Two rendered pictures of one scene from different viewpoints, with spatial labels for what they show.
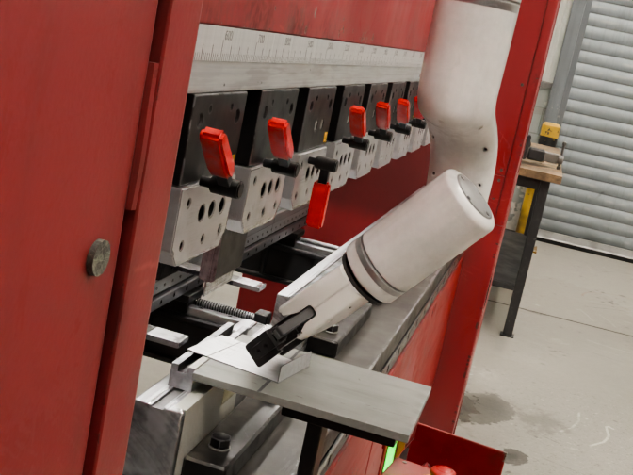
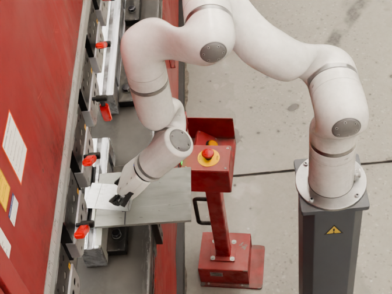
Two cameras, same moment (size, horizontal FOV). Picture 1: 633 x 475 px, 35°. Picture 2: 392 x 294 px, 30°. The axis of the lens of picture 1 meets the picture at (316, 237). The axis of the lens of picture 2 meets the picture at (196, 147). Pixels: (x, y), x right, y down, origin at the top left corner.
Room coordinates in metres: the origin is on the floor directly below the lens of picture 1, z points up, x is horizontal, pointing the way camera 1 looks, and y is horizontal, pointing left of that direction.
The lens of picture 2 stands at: (-0.05, -0.09, 2.63)
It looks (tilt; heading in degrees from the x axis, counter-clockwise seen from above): 50 degrees down; 355
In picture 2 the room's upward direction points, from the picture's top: 10 degrees counter-clockwise
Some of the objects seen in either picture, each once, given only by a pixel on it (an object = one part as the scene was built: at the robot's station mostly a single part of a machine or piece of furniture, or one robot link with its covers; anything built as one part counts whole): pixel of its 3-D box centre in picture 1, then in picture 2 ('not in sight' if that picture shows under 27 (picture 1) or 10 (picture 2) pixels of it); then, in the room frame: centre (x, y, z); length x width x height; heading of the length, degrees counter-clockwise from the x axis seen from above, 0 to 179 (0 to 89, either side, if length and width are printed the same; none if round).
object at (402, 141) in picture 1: (390, 115); not in sight; (2.14, -0.10, 1.26); 0.15 x 0.09 x 0.17; 168
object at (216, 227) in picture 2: not in sight; (217, 212); (1.46, -0.27, 0.39); 0.05 x 0.05 x 0.54; 70
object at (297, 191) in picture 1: (285, 139); (76, 90); (1.36, 0.07, 1.26); 0.15 x 0.09 x 0.17; 168
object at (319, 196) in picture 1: (316, 191); (102, 108); (1.33, 0.01, 1.20); 0.04 x 0.02 x 0.10; 78
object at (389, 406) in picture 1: (316, 384); (143, 196); (1.16, -0.04, 1.00); 0.26 x 0.18 x 0.01; 78
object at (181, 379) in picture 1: (210, 354); (93, 196); (1.21, 0.10, 0.98); 0.20 x 0.03 x 0.03; 168
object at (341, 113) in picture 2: not in sight; (337, 116); (1.02, -0.53, 1.30); 0.19 x 0.12 x 0.24; 172
